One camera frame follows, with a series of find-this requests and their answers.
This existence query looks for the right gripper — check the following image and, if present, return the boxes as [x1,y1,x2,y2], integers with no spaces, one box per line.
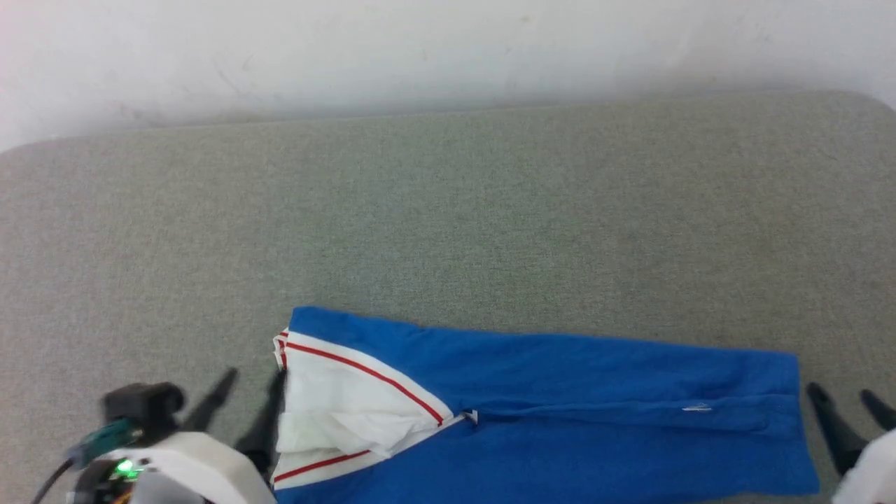
[806,381,896,504]

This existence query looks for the thin black cable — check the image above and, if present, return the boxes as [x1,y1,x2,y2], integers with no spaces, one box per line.
[30,455,78,504]

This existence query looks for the grey fabric sofa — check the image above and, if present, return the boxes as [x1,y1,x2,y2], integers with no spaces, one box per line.
[0,90,896,504]

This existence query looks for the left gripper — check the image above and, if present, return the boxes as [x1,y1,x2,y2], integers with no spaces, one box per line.
[105,367,288,504]

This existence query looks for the blue shorts with white trim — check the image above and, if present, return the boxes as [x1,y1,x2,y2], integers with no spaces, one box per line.
[272,306,820,504]

